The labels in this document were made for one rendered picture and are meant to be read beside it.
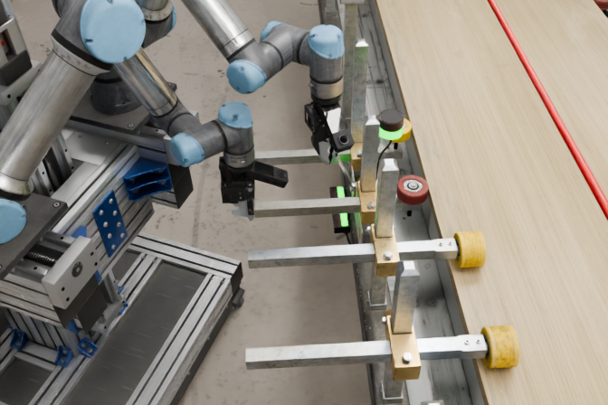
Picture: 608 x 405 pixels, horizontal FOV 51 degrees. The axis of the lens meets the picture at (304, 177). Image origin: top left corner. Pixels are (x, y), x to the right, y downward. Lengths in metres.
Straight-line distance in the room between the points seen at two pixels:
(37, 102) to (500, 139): 1.21
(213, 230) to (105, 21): 1.77
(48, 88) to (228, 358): 1.45
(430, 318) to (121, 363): 1.03
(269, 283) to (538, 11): 1.44
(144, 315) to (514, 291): 1.31
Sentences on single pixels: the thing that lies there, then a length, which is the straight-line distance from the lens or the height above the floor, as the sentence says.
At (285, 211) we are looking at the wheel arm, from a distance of 1.65.
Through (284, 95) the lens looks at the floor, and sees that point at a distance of 3.51.
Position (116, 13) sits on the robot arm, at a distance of 1.14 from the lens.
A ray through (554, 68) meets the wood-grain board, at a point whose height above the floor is 0.90.
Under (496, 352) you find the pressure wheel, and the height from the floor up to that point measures 0.97.
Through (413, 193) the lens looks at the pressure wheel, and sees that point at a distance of 1.63.
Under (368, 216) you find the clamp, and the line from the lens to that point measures 1.64.
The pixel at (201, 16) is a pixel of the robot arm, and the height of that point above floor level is 1.40.
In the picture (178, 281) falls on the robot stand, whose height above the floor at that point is 0.21.
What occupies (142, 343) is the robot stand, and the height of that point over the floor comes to 0.21.
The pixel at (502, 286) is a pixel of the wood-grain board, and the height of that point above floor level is 0.90.
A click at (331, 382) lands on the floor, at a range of 2.33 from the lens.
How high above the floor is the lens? 2.04
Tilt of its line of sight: 43 degrees down
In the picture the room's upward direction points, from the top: 2 degrees counter-clockwise
